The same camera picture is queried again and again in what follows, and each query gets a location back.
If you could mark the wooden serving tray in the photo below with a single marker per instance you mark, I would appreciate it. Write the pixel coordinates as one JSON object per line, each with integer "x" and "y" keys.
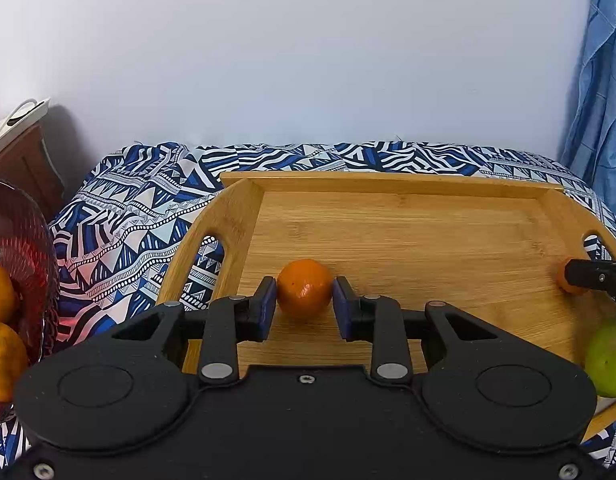
{"x": 413, "y": 240}

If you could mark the white plastic tray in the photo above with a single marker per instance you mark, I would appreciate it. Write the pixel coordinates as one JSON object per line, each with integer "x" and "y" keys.
{"x": 7, "y": 130}

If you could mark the blue checked cloth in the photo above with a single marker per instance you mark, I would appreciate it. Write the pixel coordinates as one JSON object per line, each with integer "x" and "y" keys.
{"x": 603, "y": 85}

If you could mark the yellow orange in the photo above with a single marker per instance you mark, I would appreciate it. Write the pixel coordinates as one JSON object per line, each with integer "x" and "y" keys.
{"x": 5, "y": 360}
{"x": 0, "y": 292}

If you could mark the blue white patterned blanket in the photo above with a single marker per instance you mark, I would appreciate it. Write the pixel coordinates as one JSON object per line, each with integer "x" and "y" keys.
{"x": 137, "y": 210}

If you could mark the medium orange tangerine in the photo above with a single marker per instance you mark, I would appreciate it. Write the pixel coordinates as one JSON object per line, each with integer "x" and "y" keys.
{"x": 304, "y": 290}

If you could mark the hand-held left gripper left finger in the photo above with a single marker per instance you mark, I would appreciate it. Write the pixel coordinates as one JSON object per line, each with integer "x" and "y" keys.
{"x": 265, "y": 310}

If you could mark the dark red glass bowl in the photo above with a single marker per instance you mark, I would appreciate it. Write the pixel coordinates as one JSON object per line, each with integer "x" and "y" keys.
{"x": 22, "y": 240}

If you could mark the small orange tangerine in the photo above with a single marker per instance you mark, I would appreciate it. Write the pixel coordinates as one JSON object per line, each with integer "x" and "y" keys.
{"x": 562, "y": 275}

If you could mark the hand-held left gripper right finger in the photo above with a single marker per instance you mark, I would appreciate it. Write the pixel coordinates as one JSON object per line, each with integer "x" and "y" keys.
{"x": 344, "y": 310}

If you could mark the green apple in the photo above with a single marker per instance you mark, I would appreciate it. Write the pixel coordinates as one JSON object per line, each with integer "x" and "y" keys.
{"x": 610, "y": 357}

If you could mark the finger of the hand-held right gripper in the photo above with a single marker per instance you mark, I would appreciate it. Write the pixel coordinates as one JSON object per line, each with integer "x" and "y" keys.
{"x": 598, "y": 275}

